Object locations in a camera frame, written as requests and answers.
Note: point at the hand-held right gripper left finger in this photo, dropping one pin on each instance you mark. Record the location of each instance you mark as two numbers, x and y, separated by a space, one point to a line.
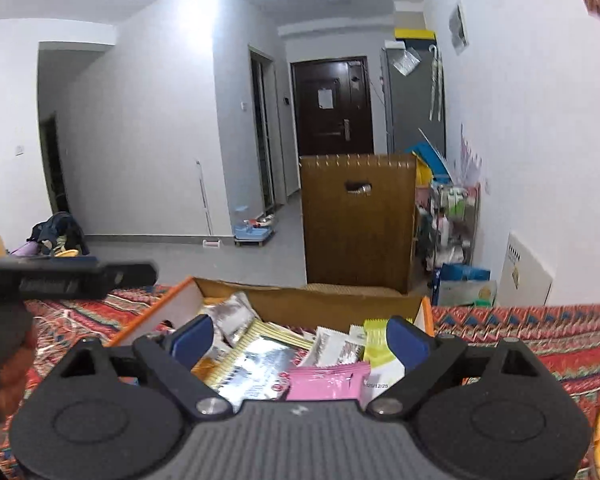
195 340

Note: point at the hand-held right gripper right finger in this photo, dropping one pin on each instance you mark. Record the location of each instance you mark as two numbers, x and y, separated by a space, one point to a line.
405 342

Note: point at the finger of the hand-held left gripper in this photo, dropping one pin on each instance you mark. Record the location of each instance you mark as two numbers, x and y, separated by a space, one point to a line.
130 275

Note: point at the pile of snack packets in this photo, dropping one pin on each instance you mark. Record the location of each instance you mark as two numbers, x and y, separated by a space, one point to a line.
260 355

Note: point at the orange cardboard box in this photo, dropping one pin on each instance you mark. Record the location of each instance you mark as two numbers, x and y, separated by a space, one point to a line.
330 305

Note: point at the person's left hand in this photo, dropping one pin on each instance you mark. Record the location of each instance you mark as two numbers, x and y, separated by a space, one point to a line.
15 370

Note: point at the purple rolled mat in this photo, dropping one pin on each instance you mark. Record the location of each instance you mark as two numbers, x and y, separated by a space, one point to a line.
27 248

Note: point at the dark backpack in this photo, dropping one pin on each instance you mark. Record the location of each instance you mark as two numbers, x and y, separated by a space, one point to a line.
60 232

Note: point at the blue carton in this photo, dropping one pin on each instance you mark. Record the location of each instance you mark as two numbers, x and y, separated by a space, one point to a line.
465 280

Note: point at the red patterned tablecloth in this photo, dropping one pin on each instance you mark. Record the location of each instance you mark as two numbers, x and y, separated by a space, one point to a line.
505 330

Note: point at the white mop stick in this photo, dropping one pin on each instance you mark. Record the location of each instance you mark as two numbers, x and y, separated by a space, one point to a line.
205 200

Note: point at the blue pet feeder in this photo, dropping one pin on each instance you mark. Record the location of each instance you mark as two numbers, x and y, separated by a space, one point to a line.
252 232

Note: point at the cluttered storage rack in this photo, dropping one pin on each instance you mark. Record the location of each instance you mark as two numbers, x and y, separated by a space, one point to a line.
447 225

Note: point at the white board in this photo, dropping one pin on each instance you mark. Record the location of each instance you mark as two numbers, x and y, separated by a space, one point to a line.
525 270

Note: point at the grey inner door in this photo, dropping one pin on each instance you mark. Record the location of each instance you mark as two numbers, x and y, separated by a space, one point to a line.
262 135

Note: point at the grey refrigerator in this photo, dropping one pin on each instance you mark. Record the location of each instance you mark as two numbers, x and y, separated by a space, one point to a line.
412 105

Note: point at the dark brown entrance door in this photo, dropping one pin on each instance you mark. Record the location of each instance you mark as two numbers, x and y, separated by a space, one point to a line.
332 110

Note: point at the white folded umbrella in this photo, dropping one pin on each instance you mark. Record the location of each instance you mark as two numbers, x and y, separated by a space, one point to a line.
436 85

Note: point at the yellow box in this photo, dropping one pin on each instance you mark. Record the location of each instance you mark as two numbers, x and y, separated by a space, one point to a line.
415 34

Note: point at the wall picture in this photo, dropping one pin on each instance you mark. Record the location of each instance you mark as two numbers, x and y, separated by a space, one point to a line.
459 27

